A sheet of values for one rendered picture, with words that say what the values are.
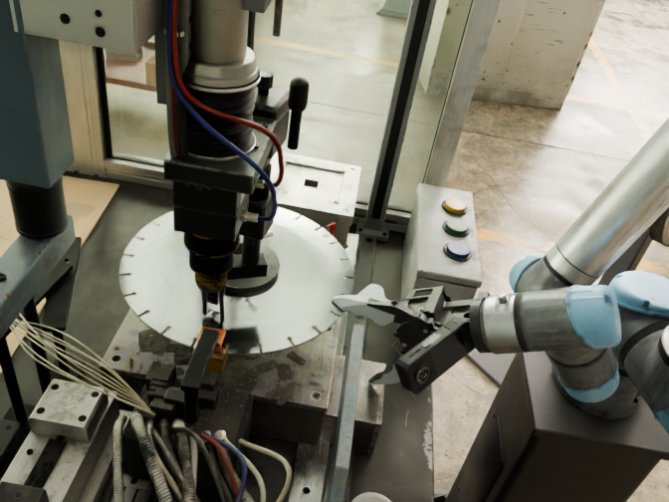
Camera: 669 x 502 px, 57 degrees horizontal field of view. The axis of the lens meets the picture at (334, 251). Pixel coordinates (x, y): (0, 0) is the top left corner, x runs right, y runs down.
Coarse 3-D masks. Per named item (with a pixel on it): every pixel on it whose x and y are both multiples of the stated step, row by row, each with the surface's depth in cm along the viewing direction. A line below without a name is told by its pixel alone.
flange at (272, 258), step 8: (264, 248) 91; (272, 256) 90; (272, 264) 89; (272, 272) 87; (232, 280) 85; (240, 280) 85; (248, 280) 85; (256, 280) 86; (264, 280) 86; (272, 280) 87; (232, 288) 84; (240, 288) 84; (248, 288) 84; (256, 288) 85; (264, 288) 86
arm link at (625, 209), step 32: (640, 160) 78; (608, 192) 81; (640, 192) 78; (576, 224) 85; (608, 224) 81; (640, 224) 80; (544, 256) 89; (576, 256) 84; (608, 256) 83; (512, 288) 94; (544, 288) 87
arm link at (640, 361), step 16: (656, 336) 89; (640, 352) 90; (656, 352) 86; (624, 368) 94; (640, 368) 90; (656, 368) 86; (640, 384) 90; (656, 384) 86; (656, 400) 86; (656, 416) 87
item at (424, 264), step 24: (432, 192) 122; (456, 192) 124; (432, 216) 116; (456, 216) 117; (408, 240) 124; (432, 240) 110; (456, 240) 111; (408, 264) 117; (432, 264) 104; (456, 264) 105; (408, 288) 111; (456, 288) 104
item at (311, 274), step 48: (144, 240) 90; (288, 240) 95; (336, 240) 97; (144, 288) 83; (192, 288) 84; (288, 288) 87; (336, 288) 88; (192, 336) 77; (240, 336) 79; (288, 336) 80
